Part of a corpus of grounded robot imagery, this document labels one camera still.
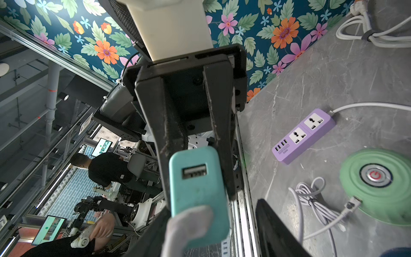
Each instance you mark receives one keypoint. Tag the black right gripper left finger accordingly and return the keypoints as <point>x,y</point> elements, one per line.
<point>150,244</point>

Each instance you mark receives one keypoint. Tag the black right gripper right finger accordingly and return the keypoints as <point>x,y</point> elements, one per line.
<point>274,237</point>

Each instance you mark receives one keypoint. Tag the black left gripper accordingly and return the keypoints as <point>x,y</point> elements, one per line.
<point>188,94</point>

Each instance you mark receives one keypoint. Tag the light teal charger adapter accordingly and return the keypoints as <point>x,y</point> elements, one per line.
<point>196,180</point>

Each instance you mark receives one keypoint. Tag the purple power strip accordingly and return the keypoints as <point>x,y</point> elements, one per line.
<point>303,136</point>

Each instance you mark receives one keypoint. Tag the green cordless meat grinder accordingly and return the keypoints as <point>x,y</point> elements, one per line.
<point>381,179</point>

